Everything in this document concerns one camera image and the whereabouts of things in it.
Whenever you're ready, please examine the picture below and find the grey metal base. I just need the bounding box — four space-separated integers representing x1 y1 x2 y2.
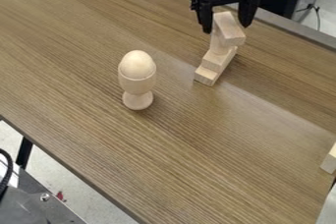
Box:
0 168 87 224

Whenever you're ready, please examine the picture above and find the wooden egg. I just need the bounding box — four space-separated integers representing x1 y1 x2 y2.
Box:
118 49 158 82

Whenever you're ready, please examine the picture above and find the small wooden block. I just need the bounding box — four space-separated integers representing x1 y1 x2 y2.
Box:
318 141 336 175

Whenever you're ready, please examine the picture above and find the black corrugated cable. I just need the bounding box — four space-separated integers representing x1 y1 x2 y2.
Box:
0 148 15 200

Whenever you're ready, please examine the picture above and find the wooden cylinder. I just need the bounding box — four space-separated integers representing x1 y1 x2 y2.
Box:
208 33 234 56

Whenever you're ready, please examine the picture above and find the long wooden block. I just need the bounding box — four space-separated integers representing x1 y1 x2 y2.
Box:
193 45 240 87

